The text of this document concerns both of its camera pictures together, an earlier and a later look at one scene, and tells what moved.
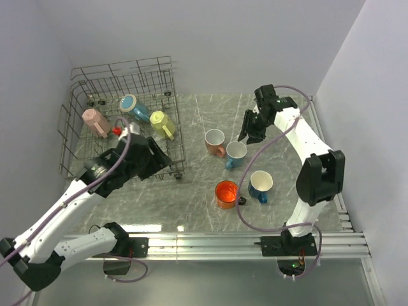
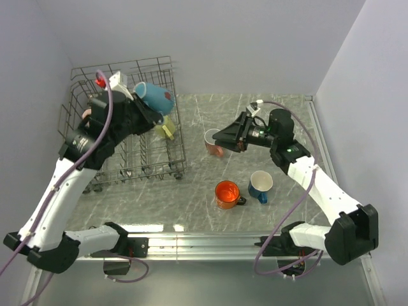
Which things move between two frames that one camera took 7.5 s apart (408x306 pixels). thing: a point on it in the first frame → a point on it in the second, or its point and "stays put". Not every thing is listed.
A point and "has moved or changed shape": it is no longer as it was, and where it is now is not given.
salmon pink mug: (214, 139) stays put
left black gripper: (160, 160) → (149, 116)
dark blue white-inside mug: (260, 182) stays put
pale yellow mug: (162, 124) stays put
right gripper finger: (256, 135) → (239, 145)
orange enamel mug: (225, 195) stays put
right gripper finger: (248, 124) → (234, 131)
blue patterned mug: (235, 151) → (159, 97)
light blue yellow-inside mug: (129, 103) has moved or changed shape
